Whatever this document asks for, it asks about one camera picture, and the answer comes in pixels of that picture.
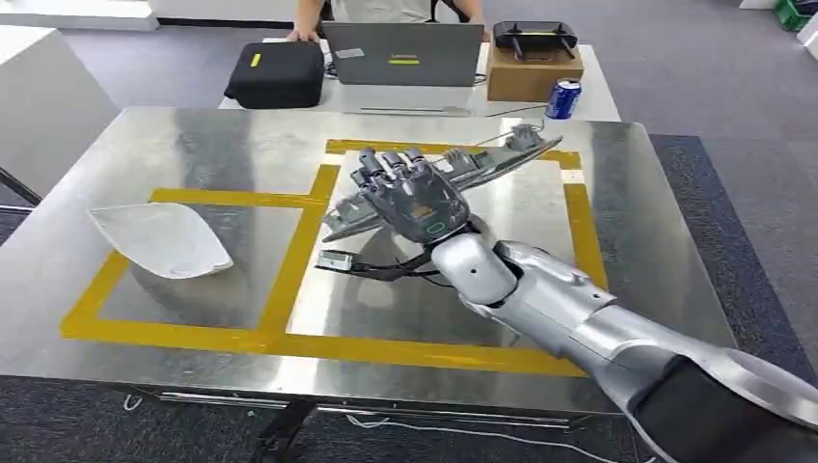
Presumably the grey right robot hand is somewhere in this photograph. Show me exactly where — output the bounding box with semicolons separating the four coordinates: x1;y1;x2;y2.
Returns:
349;148;475;246

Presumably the long grey ribbed metal part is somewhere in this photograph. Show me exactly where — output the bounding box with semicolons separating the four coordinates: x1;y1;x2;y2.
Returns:
321;124;565;245

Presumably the flat grey slab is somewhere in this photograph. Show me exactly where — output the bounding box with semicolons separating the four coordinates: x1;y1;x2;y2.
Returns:
343;105;473;119

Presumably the white desk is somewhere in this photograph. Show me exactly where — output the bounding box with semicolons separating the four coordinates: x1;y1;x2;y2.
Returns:
218;37;622;123

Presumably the grey laptop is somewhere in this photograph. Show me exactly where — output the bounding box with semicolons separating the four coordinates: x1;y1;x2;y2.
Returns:
320;20;485;88

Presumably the brown cardboard box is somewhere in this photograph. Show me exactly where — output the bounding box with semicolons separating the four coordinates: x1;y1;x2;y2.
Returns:
486;42;586;103

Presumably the blue drink can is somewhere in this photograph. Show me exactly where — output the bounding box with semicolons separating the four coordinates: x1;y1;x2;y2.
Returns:
544;77;584;122

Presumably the black zip case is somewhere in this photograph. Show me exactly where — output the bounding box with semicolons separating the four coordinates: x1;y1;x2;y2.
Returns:
223;41;326;111

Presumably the person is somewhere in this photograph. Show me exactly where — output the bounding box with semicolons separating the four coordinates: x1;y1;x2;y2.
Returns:
286;0;491;44

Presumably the black remote controller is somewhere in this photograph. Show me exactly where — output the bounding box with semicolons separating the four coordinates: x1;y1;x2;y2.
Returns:
493;20;580;64

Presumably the white curved shell part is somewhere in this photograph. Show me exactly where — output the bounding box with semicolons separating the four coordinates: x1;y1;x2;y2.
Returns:
88;202;235;281

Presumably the black bench leg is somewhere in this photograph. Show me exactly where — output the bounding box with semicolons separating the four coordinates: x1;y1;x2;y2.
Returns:
251;398;319;463

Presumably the white cabinet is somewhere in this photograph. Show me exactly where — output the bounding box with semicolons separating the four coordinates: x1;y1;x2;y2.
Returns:
0;25;122;201

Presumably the green plastic crate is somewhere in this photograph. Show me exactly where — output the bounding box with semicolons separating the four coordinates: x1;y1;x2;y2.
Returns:
772;0;817;33

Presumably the black wrist cable bundle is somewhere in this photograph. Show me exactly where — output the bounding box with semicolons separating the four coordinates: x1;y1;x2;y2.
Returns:
314;245;451;286

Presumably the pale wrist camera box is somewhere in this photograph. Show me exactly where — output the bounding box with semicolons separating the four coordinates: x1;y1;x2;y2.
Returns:
317;250;355;273

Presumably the white floor cable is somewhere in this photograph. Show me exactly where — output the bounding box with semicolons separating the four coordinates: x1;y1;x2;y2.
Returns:
344;415;660;463

